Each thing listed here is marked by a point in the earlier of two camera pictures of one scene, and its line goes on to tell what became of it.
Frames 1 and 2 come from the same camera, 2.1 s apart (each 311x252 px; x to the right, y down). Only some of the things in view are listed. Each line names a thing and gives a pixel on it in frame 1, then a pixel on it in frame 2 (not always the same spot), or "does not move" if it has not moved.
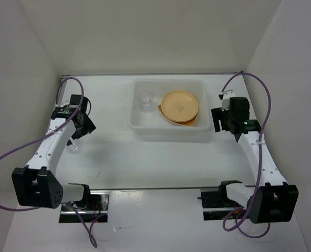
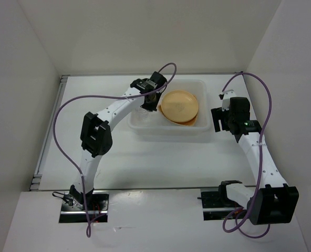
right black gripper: [217, 114] does not move
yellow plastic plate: [179, 106] does not move
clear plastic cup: [75, 147] → [141, 116]
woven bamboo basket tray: [191, 122] does not move
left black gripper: [87, 127] → [152, 107]
